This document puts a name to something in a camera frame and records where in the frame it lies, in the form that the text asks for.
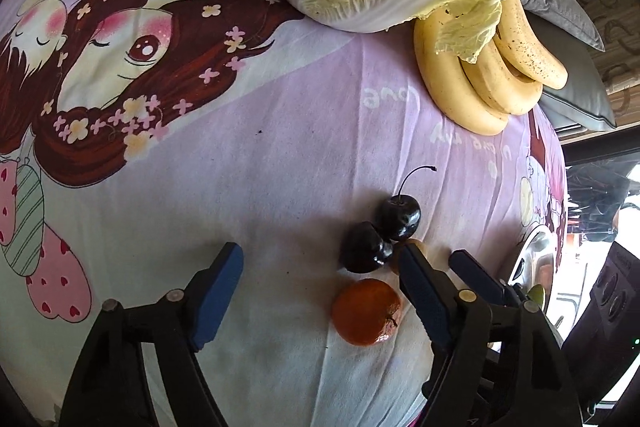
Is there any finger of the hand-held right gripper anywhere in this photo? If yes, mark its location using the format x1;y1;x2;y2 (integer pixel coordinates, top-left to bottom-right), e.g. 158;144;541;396
448;250;523;305

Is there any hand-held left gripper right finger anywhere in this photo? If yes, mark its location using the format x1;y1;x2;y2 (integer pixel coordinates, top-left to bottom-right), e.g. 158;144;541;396
398;242;585;427

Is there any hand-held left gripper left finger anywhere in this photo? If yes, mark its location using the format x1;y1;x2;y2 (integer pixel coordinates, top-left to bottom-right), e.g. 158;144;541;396
59;241;245;427

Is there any small brown kiwi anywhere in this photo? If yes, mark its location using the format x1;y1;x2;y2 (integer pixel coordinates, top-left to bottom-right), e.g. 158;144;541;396
389;239;432;276

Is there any orange with wrinkled end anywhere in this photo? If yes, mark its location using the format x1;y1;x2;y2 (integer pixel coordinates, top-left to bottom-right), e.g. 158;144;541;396
330;278;404;348

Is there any silver metal plate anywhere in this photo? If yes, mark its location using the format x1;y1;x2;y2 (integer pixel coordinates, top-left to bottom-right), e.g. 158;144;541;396
506;224;557;325

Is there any stemless dark cherry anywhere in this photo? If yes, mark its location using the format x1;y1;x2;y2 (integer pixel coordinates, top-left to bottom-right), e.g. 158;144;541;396
338;221;396;275

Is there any dark cherry with curved stem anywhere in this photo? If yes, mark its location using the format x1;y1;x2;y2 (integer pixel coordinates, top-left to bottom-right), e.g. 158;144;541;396
375;165;438;243

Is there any printed cartoon blanket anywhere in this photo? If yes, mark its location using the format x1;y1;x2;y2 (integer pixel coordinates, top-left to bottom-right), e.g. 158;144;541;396
0;0;571;427

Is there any speckled yellow banana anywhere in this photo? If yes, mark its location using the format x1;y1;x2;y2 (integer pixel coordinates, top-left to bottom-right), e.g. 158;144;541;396
492;0;570;90

